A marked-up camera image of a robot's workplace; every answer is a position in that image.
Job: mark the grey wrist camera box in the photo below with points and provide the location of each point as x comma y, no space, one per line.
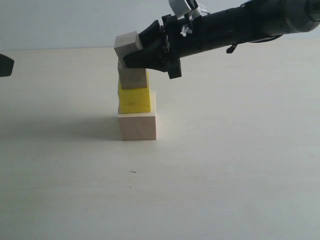
189,8

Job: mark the yellow cube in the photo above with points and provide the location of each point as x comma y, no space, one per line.
136,100

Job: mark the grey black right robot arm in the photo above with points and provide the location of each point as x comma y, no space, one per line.
272,19

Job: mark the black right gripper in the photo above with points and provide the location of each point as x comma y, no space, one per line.
229,27

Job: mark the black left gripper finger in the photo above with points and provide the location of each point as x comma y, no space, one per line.
6,65

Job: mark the small wooden cube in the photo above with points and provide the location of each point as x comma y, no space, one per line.
126,44

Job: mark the large wooden cube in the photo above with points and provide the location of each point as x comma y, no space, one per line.
139,126

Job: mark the medium wooden cube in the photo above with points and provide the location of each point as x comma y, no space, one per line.
132,78

